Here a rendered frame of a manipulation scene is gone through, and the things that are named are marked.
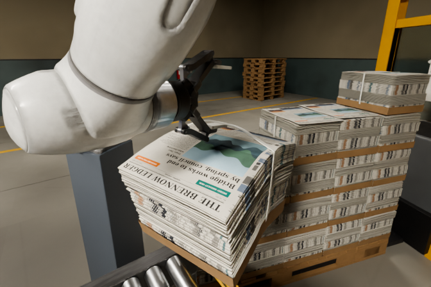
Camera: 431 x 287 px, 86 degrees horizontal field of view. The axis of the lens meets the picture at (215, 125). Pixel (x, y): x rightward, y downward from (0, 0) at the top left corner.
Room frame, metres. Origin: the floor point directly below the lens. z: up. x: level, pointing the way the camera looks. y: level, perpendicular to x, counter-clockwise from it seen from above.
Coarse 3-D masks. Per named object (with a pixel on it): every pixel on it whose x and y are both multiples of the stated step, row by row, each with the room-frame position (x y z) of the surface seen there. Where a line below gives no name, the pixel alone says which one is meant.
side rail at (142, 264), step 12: (156, 252) 0.58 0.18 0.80; (168, 252) 0.58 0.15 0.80; (132, 264) 0.54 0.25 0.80; (144, 264) 0.54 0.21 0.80; (156, 264) 0.54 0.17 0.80; (192, 264) 0.61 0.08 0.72; (108, 276) 0.50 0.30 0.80; (120, 276) 0.50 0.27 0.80; (132, 276) 0.50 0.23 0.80; (168, 276) 0.56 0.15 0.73
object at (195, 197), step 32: (128, 160) 0.49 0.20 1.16; (160, 160) 0.48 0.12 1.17; (192, 160) 0.47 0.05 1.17; (224, 160) 0.46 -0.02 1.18; (256, 160) 0.45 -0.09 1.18; (160, 192) 0.40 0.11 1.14; (192, 192) 0.38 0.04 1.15; (224, 192) 0.37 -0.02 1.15; (256, 192) 0.42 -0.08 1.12; (160, 224) 0.46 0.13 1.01; (192, 224) 0.39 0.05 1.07; (224, 224) 0.32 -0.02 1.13; (256, 224) 0.45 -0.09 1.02; (224, 256) 0.36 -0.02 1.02
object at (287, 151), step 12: (228, 132) 0.63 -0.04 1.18; (240, 132) 0.67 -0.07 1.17; (252, 132) 0.72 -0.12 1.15; (276, 144) 0.53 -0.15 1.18; (288, 144) 0.58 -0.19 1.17; (288, 156) 0.59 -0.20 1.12; (276, 168) 0.52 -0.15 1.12; (288, 168) 0.61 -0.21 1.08; (276, 180) 0.53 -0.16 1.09; (276, 192) 0.55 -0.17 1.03; (276, 204) 0.57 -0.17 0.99
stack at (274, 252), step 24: (312, 168) 1.15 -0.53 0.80; (336, 168) 1.20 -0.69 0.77; (360, 168) 1.26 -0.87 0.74; (288, 192) 1.11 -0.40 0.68; (360, 192) 1.26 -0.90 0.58; (288, 216) 1.11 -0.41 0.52; (312, 216) 1.16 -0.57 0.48; (336, 216) 1.21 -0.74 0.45; (288, 240) 1.12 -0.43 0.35; (312, 240) 1.17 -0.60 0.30; (336, 240) 1.23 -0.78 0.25; (264, 264) 1.07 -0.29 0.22; (312, 264) 1.17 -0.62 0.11; (336, 264) 1.25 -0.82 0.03
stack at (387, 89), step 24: (360, 72) 1.51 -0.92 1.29; (384, 72) 1.49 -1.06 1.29; (360, 96) 1.46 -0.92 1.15; (384, 96) 1.32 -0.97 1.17; (408, 96) 1.33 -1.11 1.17; (384, 120) 1.29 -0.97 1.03; (408, 120) 1.33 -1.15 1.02; (384, 144) 1.30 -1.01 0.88; (384, 168) 1.31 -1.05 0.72; (384, 192) 1.31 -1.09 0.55; (384, 216) 1.33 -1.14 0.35; (360, 240) 1.29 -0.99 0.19; (384, 240) 1.35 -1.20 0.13
